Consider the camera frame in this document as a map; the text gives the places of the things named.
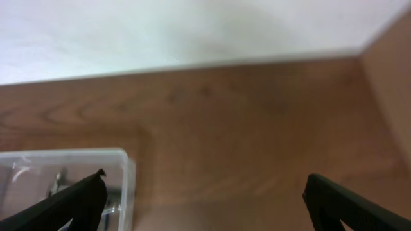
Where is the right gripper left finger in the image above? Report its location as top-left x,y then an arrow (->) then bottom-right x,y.
1,169 -> 108,231

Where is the clear plastic container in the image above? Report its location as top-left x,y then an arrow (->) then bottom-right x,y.
1,148 -> 136,231

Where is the small claw hammer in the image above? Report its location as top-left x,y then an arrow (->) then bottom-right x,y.
46,168 -> 121,201

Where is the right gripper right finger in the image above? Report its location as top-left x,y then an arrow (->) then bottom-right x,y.
302,173 -> 410,231

